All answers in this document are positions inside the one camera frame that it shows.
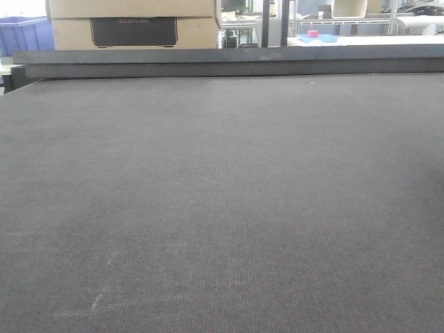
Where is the black vertical pole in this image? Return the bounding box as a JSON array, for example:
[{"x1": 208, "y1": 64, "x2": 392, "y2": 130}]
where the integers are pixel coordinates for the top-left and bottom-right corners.
[{"x1": 261, "y1": 0, "x2": 270, "y2": 48}]

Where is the dark foam board stack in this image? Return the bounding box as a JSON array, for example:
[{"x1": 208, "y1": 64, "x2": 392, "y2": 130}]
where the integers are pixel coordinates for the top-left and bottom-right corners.
[{"x1": 13, "y1": 44, "x2": 443, "y2": 79}]

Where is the large cardboard box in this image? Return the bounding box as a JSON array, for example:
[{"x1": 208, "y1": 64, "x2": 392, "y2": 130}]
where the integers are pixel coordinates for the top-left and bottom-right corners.
[{"x1": 46, "y1": 0, "x2": 221, "y2": 51}]

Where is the small pink block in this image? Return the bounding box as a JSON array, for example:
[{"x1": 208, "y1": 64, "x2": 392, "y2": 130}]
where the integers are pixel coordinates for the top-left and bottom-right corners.
[{"x1": 307, "y1": 30, "x2": 319, "y2": 38}]

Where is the blue plastic bin on table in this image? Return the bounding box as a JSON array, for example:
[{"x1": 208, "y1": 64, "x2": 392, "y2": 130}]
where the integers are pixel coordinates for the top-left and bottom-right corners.
[{"x1": 1, "y1": 16, "x2": 55, "y2": 57}]

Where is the blue flat pad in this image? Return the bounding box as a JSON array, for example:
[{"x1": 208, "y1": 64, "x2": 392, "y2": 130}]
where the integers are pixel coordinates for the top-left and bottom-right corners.
[{"x1": 297, "y1": 34, "x2": 339, "y2": 44}]

